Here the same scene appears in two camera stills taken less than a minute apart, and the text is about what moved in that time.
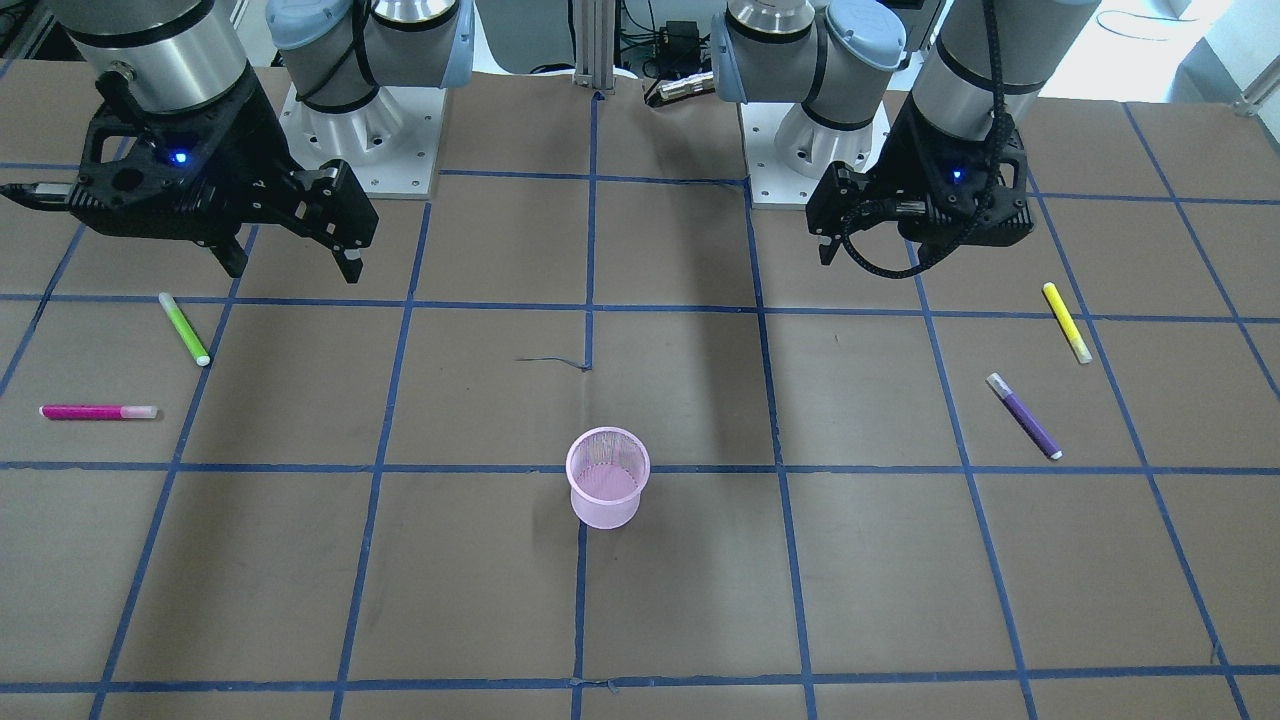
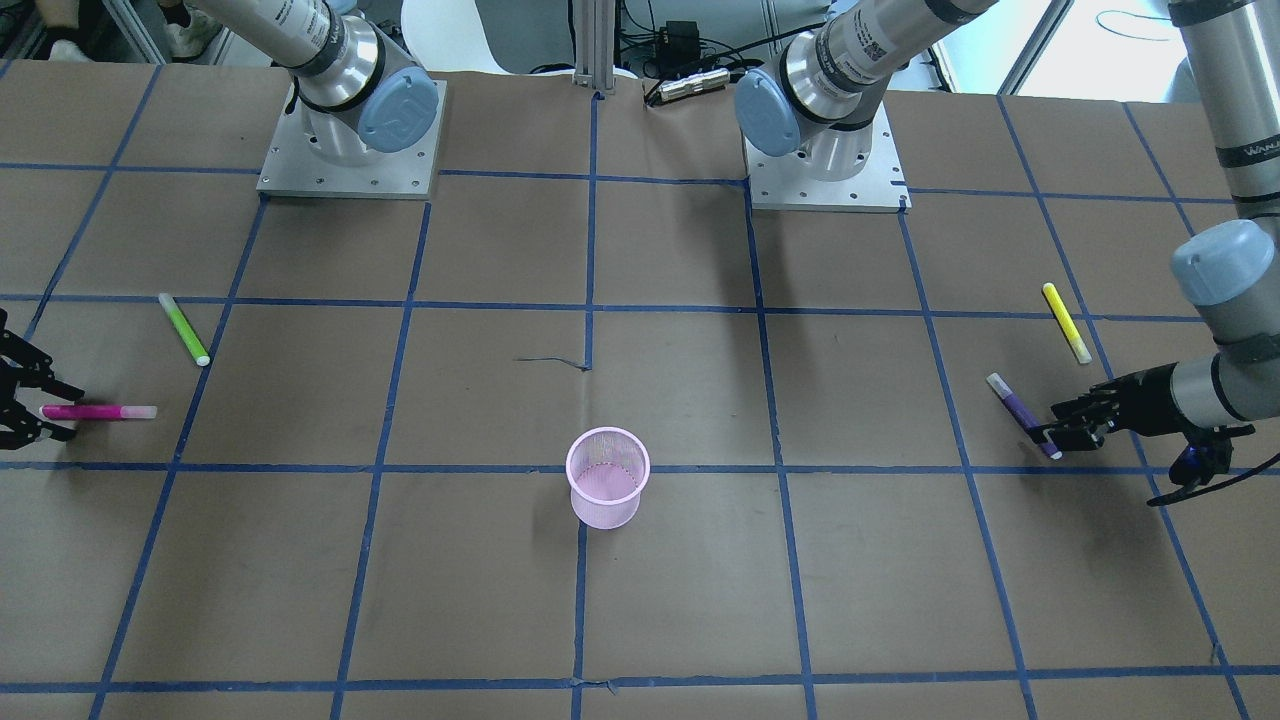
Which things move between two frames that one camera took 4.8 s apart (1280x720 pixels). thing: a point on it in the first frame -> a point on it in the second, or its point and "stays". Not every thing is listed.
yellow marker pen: [1073, 331] stays
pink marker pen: [96, 412] stays
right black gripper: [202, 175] -> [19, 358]
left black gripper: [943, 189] -> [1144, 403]
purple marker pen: [1024, 417] stays
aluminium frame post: [594, 44] stays
